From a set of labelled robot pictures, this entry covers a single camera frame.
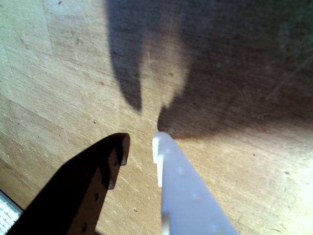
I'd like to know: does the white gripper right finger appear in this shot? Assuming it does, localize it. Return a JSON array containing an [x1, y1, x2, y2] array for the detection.
[[152, 131, 240, 235]]

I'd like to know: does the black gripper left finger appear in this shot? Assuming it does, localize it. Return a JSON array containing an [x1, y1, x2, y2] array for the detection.
[[6, 132, 131, 235]]

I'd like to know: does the white lined panel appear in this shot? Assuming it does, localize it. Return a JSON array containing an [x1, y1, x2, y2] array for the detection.
[[0, 189, 24, 235]]

